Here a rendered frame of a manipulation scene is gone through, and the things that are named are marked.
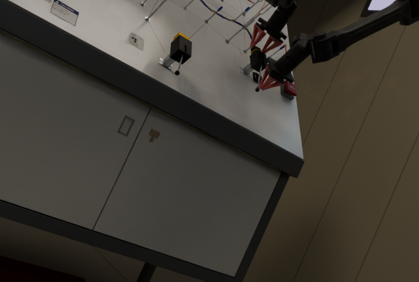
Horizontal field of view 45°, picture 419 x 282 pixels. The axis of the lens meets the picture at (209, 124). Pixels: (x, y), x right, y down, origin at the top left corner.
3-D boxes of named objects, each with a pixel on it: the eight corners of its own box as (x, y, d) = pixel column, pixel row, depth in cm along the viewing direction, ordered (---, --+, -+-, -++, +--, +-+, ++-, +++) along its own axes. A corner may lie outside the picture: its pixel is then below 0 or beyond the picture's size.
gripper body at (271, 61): (264, 59, 162) (279, 43, 159) (285, 72, 168) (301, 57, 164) (268, 73, 158) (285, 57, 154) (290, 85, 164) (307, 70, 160)
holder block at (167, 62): (156, 83, 143) (177, 64, 137) (159, 53, 151) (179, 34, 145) (169, 90, 146) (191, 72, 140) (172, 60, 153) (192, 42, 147)
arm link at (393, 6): (421, -14, 163) (425, 19, 168) (408, -15, 168) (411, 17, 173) (318, 35, 150) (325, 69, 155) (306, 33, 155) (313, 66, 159)
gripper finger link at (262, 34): (242, 40, 176) (258, 18, 172) (257, 48, 179) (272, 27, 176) (249, 48, 170) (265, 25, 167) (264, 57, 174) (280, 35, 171)
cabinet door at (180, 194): (235, 278, 172) (282, 173, 175) (93, 231, 144) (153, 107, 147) (231, 274, 174) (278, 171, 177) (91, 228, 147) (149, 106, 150)
